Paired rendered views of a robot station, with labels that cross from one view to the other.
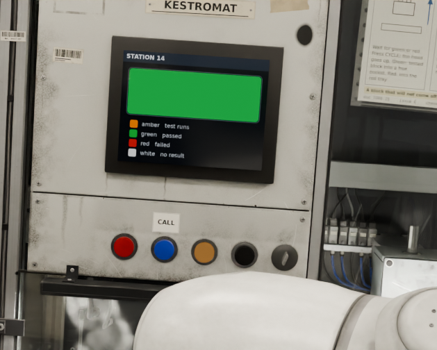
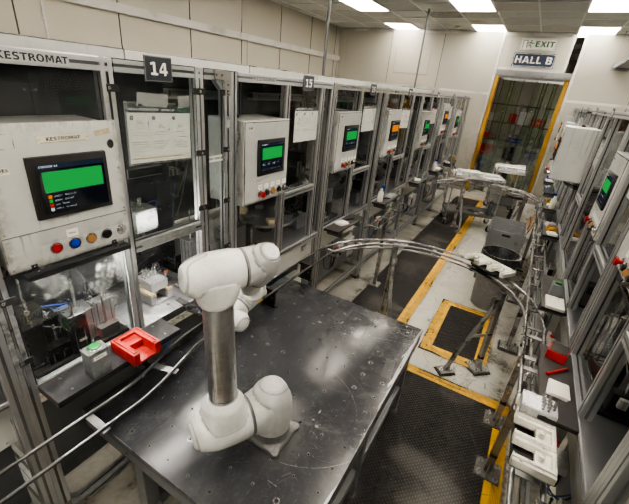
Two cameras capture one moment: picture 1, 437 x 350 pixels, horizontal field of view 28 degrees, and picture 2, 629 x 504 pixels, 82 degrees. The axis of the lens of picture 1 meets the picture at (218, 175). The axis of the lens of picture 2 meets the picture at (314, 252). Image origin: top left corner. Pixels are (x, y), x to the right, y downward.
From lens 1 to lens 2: 0.77 m
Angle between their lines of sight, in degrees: 62
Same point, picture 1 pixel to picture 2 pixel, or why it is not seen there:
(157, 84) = (56, 177)
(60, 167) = (13, 225)
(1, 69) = not seen: outside the picture
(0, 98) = not seen: outside the picture
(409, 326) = (266, 255)
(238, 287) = (214, 259)
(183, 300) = (200, 268)
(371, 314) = (249, 254)
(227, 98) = (89, 176)
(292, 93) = (111, 167)
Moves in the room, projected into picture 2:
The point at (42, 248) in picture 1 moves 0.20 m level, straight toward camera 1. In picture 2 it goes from (16, 263) to (63, 278)
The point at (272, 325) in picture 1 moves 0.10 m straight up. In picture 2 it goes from (231, 265) to (231, 235)
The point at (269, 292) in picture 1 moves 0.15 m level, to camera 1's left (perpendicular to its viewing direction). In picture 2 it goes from (223, 257) to (184, 276)
